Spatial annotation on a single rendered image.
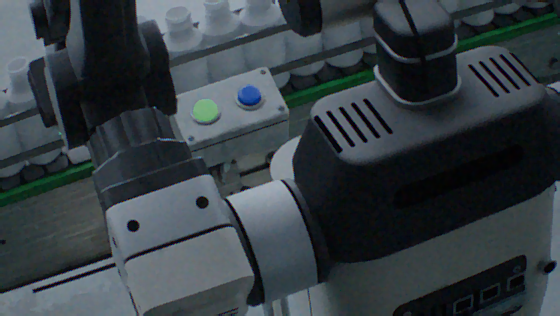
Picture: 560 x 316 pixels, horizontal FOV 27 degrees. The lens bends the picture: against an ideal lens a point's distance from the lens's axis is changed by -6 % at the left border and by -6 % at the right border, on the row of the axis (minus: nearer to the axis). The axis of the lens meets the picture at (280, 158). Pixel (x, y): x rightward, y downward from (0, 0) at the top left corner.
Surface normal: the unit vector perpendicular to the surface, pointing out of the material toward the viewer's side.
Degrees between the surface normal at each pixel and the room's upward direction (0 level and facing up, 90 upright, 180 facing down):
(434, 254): 90
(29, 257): 90
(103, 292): 0
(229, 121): 20
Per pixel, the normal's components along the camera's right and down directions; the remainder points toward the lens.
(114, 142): -0.41, -0.16
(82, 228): 0.36, 0.56
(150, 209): 0.08, -0.38
